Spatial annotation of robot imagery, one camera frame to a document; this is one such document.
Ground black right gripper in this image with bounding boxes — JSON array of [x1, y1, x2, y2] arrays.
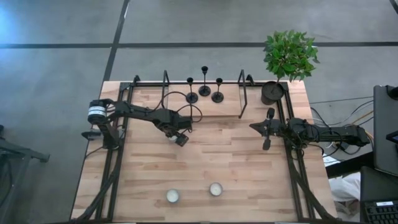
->
[[249, 107, 290, 151]]

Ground short black candlestick holder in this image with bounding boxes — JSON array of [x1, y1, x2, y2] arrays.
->
[[185, 77, 199, 105], [211, 77, 225, 104]]

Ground tall black candlestick holder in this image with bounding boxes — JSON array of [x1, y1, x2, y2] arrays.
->
[[198, 65, 212, 97]]

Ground purple candle tin white sticker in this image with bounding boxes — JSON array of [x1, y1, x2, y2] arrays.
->
[[209, 182, 224, 197]]

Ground wooden shelf black metal legs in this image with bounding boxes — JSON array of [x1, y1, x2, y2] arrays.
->
[[160, 68, 249, 121]]

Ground white paper sheet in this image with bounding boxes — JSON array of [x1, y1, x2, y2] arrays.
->
[[322, 153, 341, 167]]

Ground green potted plant black pot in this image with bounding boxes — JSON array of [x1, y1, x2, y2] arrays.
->
[[260, 29, 321, 106]]

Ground white bag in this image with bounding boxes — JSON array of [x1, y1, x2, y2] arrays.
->
[[328, 172, 362, 215]]

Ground large black case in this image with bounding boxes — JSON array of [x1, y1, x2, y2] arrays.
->
[[373, 84, 398, 177]]

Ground black box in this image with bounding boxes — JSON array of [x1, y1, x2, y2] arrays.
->
[[359, 166, 398, 203]]

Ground black keyboard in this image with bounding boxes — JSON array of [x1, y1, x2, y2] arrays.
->
[[363, 200, 398, 224]]

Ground black equipment stand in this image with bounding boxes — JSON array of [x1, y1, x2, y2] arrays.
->
[[0, 124, 50, 224]]

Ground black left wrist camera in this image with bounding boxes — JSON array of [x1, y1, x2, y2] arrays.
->
[[175, 133, 190, 147]]

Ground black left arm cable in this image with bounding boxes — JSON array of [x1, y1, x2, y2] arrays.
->
[[158, 91, 203, 133]]

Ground black aluminium rig frame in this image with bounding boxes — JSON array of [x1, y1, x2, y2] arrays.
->
[[70, 74, 340, 223]]

